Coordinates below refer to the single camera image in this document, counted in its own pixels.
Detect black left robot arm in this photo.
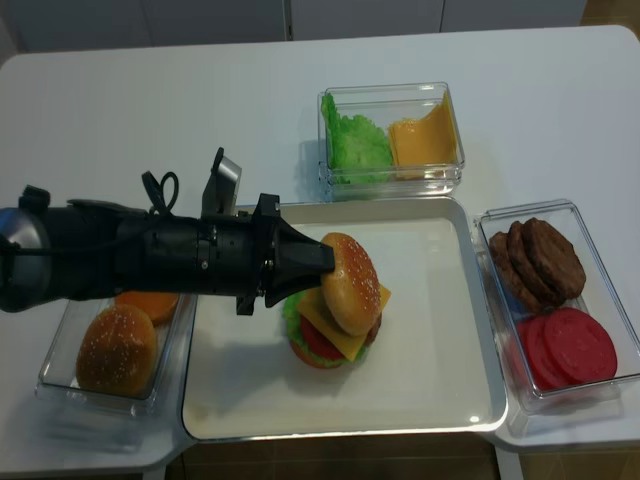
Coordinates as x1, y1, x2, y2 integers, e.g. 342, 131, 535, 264
1, 187, 335, 315

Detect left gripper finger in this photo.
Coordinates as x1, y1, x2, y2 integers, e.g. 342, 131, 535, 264
262, 273, 321, 308
273, 219, 335, 280

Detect middle red tomato slice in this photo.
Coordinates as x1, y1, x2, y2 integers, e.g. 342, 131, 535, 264
524, 315, 570, 391

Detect front brown burger patty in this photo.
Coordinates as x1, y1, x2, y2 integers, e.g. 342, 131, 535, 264
522, 218, 586, 299

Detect bottom bun of burger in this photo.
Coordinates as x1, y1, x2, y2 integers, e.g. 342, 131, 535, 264
289, 341, 347, 370

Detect clear lettuce and cheese container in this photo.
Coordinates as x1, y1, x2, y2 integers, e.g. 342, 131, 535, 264
318, 82, 465, 201

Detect lettuce leaf on burger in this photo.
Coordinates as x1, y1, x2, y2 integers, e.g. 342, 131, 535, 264
282, 293, 369, 365

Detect clear patty and tomato container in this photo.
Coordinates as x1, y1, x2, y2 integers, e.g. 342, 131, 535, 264
474, 200, 639, 438

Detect clear bun container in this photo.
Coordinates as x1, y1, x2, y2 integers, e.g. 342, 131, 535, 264
36, 295, 196, 436

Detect cheese slice on burger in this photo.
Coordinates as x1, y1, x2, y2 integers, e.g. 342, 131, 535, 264
297, 288, 367, 360

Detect sesame bun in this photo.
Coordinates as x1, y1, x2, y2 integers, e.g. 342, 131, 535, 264
75, 304, 158, 397
321, 232, 382, 336

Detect back brown burger patty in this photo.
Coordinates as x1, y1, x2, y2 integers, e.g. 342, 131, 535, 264
489, 232, 543, 314

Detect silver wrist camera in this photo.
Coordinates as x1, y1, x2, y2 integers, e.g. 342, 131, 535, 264
200, 147, 242, 220

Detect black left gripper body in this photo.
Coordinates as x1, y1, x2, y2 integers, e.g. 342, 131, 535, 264
117, 194, 281, 315

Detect brown burger patty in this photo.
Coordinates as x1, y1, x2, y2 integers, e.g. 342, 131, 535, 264
522, 218, 586, 299
489, 232, 543, 314
507, 221, 565, 307

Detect green lettuce leaves in container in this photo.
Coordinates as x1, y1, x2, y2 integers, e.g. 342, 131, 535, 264
321, 93, 393, 185

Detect front red tomato slice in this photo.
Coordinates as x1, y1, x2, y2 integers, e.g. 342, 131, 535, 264
543, 307, 618, 384

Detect white metal tray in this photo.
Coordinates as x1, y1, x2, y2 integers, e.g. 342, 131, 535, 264
182, 197, 507, 441

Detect middle brown burger patty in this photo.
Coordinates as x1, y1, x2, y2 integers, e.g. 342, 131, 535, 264
507, 221, 565, 307

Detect tomato slice on burger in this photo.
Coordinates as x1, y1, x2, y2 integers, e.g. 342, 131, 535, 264
300, 316, 345, 360

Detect back red tomato slice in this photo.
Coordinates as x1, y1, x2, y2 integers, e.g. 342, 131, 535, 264
514, 319, 549, 390

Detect orange bun bottom half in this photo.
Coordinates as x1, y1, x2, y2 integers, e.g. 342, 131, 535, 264
115, 291, 180, 327

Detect stack of cheese slices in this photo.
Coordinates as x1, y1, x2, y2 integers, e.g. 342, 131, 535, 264
388, 93, 457, 180

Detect red tomato slice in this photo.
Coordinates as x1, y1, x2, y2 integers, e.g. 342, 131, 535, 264
543, 307, 618, 384
514, 319, 549, 390
524, 315, 570, 391

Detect black camera cable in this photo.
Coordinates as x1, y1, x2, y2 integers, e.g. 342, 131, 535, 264
140, 171, 180, 219

